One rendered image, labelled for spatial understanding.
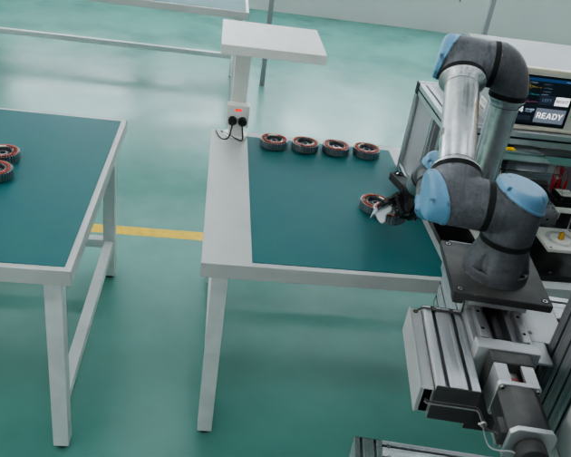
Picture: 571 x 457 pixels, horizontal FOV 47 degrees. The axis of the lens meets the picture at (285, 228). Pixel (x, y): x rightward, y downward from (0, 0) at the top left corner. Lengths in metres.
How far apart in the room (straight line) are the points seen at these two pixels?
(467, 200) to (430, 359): 0.34
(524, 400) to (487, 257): 0.35
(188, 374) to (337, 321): 0.75
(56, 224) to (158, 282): 1.11
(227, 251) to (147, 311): 1.02
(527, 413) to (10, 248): 1.40
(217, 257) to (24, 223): 0.59
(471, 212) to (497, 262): 0.14
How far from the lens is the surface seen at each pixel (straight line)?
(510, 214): 1.49
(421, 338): 1.49
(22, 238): 2.05
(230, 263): 1.95
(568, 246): 2.44
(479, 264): 1.56
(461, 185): 1.48
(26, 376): 2.70
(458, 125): 1.59
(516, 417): 1.34
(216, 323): 2.12
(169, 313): 2.95
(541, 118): 2.37
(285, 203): 2.30
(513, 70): 1.76
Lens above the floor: 1.84
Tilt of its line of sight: 30 degrees down
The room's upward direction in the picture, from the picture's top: 9 degrees clockwise
